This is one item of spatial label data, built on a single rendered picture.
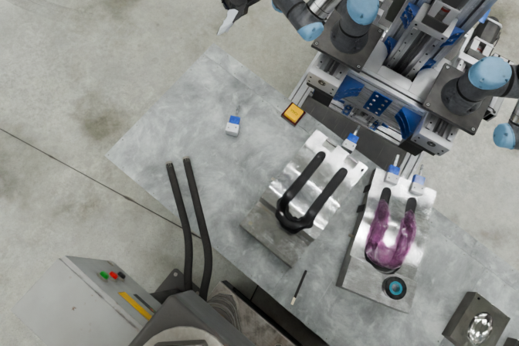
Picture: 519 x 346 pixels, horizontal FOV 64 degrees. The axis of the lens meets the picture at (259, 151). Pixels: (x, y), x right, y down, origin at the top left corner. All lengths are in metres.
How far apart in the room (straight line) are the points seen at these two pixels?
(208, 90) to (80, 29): 1.47
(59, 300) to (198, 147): 0.91
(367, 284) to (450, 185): 1.37
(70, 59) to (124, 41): 0.37
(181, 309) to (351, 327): 1.31
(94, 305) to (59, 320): 0.08
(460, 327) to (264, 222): 0.82
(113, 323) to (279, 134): 1.06
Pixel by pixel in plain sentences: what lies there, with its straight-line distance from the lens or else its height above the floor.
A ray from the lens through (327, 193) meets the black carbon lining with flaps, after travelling 1.68.
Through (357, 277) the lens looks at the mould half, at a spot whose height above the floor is 0.91.
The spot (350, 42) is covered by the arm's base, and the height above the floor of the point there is 1.10.
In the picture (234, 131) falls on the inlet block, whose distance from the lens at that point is 1.74.
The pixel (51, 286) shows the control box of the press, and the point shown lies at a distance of 1.11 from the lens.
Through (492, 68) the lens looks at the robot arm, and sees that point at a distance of 1.64.
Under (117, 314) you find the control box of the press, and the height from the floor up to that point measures 1.47.
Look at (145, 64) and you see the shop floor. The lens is 2.90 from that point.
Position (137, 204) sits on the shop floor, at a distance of 2.60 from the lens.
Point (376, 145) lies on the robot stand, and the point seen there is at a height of 0.21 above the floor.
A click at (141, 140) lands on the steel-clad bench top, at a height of 0.80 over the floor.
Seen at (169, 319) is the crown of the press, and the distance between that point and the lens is 0.50.
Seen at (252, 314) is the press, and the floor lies 0.78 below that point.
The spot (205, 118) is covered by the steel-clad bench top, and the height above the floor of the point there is 0.80.
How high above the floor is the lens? 2.49
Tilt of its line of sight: 73 degrees down
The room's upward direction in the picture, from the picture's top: 9 degrees clockwise
